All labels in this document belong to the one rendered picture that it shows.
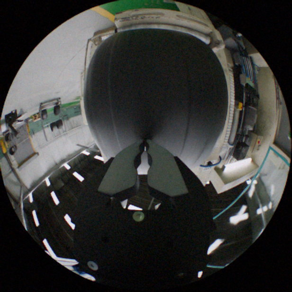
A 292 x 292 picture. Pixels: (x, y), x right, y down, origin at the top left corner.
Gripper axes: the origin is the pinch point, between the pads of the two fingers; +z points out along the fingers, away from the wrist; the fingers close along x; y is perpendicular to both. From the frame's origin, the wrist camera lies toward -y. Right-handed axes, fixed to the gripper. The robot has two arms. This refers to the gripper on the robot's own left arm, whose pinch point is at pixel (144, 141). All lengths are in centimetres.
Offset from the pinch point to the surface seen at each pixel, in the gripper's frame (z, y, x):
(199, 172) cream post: 18.8, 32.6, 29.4
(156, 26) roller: 17.6, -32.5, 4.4
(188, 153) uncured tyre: 1.6, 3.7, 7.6
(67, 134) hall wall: 648, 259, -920
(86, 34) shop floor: 86, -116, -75
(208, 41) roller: 18.4, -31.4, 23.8
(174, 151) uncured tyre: 1.4, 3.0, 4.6
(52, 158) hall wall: 357, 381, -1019
